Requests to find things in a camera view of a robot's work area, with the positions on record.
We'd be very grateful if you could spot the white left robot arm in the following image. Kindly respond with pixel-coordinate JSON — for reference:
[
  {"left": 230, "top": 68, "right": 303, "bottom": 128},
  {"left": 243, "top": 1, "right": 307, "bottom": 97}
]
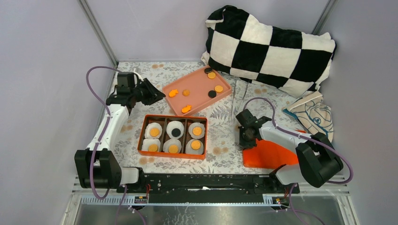
[{"left": 74, "top": 71, "right": 165, "bottom": 193}]

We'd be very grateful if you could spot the black white checkered pillow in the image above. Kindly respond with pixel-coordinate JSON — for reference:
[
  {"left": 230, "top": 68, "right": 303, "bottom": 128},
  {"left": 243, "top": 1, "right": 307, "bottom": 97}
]
[{"left": 201, "top": 5, "right": 337, "bottom": 98}]

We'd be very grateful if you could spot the beige blue printed cloth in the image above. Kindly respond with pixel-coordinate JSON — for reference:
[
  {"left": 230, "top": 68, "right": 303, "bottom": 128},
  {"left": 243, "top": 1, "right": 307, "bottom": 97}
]
[{"left": 283, "top": 91, "right": 334, "bottom": 142}]

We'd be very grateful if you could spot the white paper cup liner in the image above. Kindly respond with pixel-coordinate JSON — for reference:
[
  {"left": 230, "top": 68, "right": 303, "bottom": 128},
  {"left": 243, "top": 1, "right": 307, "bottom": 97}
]
[
  {"left": 185, "top": 139, "right": 204, "bottom": 155},
  {"left": 144, "top": 122, "right": 162, "bottom": 139},
  {"left": 141, "top": 138, "right": 161, "bottom": 151},
  {"left": 163, "top": 138, "right": 182, "bottom": 153},
  {"left": 166, "top": 121, "right": 184, "bottom": 139},
  {"left": 188, "top": 122, "right": 206, "bottom": 139}
]

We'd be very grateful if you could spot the orange box lid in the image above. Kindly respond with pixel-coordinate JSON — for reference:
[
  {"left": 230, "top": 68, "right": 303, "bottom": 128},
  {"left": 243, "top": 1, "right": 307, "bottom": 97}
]
[{"left": 242, "top": 140, "right": 299, "bottom": 169}]

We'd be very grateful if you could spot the orange fish cookie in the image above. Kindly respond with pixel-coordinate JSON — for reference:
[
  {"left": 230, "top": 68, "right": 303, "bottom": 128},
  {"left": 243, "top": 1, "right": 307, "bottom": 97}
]
[
  {"left": 168, "top": 89, "right": 178, "bottom": 98},
  {"left": 181, "top": 105, "right": 192, "bottom": 114}
]

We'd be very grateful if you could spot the orange cookie box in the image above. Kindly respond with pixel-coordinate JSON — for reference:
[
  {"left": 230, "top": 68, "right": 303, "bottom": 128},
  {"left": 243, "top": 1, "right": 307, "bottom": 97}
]
[{"left": 137, "top": 114, "right": 208, "bottom": 160}]

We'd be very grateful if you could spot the pink cookie tray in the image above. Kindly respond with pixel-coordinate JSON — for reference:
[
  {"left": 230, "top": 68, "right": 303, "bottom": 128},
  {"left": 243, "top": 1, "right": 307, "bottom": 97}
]
[{"left": 162, "top": 66, "right": 232, "bottom": 116}]

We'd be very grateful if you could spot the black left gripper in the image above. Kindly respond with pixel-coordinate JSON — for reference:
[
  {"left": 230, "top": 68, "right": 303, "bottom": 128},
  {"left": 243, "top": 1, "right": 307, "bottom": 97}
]
[{"left": 130, "top": 78, "right": 167, "bottom": 106}]

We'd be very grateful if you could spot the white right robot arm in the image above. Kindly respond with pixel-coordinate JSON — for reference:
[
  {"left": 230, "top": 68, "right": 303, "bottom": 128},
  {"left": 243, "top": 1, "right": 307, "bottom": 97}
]
[{"left": 236, "top": 109, "right": 344, "bottom": 193}]

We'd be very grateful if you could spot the black sandwich cookie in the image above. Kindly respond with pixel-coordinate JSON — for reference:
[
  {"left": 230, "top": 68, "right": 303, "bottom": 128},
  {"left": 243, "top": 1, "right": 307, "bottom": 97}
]
[
  {"left": 204, "top": 67, "right": 213, "bottom": 74},
  {"left": 207, "top": 90, "right": 217, "bottom": 98},
  {"left": 171, "top": 128, "right": 182, "bottom": 139}
]

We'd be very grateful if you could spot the aluminium frame rail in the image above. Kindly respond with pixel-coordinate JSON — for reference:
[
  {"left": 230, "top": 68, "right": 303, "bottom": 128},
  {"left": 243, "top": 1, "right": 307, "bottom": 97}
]
[{"left": 62, "top": 173, "right": 359, "bottom": 225}]

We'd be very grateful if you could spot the black sandwich cookie tilted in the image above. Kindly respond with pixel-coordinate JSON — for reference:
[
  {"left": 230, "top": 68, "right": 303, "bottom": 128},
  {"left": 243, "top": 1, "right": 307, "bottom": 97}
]
[{"left": 204, "top": 67, "right": 213, "bottom": 74}]

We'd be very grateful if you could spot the yellow round biscuit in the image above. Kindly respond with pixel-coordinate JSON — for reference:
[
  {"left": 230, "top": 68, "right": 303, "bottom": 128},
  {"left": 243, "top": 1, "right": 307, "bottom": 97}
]
[
  {"left": 192, "top": 127, "right": 203, "bottom": 136},
  {"left": 168, "top": 144, "right": 180, "bottom": 154},
  {"left": 149, "top": 127, "right": 161, "bottom": 138},
  {"left": 207, "top": 72, "right": 216, "bottom": 79},
  {"left": 214, "top": 85, "right": 223, "bottom": 93},
  {"left": 191, "top": 139, "right": 202, "bottom": 150},
  {"left": 147, "top": 144, "right": 159, "bottom": 152}
]

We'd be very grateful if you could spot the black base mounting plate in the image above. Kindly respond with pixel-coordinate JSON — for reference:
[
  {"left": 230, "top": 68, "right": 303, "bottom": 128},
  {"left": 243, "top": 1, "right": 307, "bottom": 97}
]
[{"left": 127, "top": 172, "right": 300, "bottom": 203}]

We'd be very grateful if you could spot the swirl butter cookie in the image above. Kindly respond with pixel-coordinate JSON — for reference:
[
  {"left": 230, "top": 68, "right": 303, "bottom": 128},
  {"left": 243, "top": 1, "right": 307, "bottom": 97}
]
[{"left": 182, "top": 89, "right": 190, "bottom": 97}]

